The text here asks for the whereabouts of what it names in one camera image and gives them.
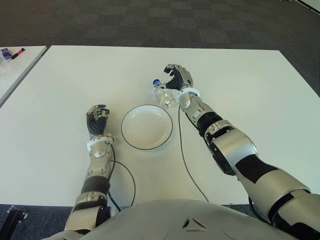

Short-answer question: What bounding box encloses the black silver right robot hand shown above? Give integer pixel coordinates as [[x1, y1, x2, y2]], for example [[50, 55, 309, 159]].
[[163, 63, 195, 92]]

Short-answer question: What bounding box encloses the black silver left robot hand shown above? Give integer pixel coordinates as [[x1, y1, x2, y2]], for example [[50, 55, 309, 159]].
[[86, 104, 111, 140]]

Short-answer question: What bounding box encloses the clear water bottle blue cap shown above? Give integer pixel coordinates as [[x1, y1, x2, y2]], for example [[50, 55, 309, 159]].
[[151, 78, 180, 109]]

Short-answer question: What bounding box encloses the white plate with black rim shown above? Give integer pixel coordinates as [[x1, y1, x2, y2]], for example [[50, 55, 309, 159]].
[[120, 104, 173, 151]]

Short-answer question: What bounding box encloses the small white table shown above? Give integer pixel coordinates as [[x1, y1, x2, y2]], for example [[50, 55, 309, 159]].
[[0, 45, 48, 107]]

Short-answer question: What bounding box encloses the red black marker pen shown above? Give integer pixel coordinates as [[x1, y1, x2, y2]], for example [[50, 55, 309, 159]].
[[7, 46, 26, 61]]

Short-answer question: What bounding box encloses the blue printed packet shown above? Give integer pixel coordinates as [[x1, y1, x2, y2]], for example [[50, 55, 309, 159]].
[[0, 47, 12, 60]]

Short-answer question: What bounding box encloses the grey robot torso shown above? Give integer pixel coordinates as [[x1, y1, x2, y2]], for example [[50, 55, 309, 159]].
[[49, 198, 301, 240]]

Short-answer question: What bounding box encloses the black wheeled stand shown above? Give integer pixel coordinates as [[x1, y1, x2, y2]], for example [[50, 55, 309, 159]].
[[0, 204, 28, 240]]

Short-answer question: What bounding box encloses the white board panel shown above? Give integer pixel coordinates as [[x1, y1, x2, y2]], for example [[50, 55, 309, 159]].
[[296, 0, 320, 19]]

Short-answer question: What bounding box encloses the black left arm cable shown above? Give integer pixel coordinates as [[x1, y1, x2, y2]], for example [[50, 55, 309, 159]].
[[107, 143, 137, 212]]

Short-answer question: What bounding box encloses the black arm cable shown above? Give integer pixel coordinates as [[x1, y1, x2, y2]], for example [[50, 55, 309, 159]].
[[107, 143, 137, 212], [177, 104, 210, 203]]

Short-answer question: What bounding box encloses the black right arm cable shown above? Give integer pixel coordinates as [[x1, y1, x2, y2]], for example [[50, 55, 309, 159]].
[[177, 104, 210, 203]]

